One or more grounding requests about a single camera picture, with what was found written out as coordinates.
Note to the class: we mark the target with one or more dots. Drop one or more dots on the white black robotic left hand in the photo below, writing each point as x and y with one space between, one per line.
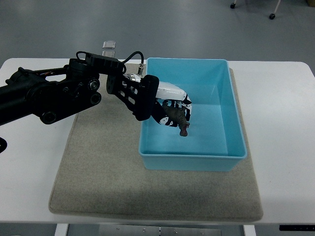
176 97

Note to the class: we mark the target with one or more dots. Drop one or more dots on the brown toy hippo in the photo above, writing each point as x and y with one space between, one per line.
177 115

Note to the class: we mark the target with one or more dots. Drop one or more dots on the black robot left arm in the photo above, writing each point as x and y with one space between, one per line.
55 94

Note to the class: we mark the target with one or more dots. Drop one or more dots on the blue plastic box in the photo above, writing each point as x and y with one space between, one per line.
215 140

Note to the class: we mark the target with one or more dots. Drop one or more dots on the lower metal floor plate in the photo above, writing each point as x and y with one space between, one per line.
108 53

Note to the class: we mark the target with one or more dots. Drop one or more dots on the beige felt mat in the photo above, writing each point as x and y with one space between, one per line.
102 174

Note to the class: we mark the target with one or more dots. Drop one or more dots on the right cart caster wheel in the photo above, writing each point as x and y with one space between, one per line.
273 14

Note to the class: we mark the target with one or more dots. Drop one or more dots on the black table control panel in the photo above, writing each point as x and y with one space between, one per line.
297 228

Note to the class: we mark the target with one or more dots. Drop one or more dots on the grey metal table bracket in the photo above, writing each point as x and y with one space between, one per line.
132 230

